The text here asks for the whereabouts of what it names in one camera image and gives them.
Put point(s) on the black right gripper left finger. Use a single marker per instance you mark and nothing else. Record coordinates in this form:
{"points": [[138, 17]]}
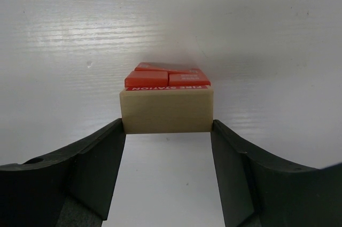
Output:
{"points": [[71, 186]]}

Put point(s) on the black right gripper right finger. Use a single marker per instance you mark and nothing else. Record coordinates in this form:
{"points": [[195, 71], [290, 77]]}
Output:
{"points": [[258, 188]]}

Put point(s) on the natural wood block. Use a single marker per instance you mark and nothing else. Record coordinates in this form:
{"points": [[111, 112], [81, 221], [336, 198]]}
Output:
{"points": [[158, 110]]}

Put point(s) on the red block with letter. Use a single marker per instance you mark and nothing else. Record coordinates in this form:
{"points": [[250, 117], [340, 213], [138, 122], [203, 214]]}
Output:
{"points": [[146, 79]]}

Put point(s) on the red wood block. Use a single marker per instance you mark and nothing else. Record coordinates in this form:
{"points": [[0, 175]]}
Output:
{"points": [[188, 79]]}

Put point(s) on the small red block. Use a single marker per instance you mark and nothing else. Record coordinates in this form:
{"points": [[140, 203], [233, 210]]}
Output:
{"points": [[169, 68]]}

